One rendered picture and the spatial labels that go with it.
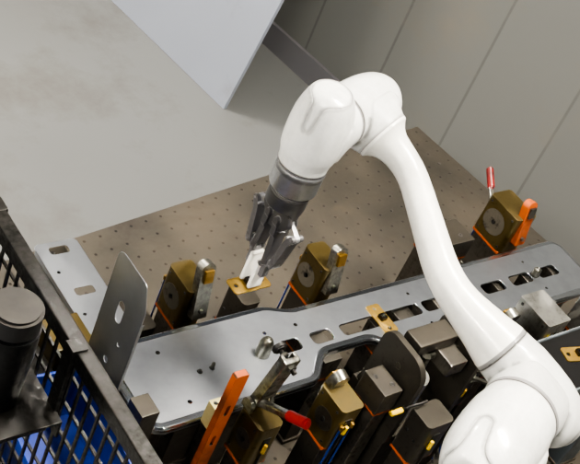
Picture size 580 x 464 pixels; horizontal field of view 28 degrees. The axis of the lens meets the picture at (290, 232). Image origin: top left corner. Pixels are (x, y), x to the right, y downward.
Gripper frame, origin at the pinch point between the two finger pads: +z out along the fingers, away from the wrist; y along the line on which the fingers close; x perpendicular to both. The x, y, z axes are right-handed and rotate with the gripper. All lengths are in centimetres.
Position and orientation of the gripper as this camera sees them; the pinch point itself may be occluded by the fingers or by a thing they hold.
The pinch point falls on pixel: (255, 268)
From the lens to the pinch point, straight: 213.5
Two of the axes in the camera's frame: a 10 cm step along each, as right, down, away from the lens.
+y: -5.4, -6.8, 5.0
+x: -7.7, 1.7, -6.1
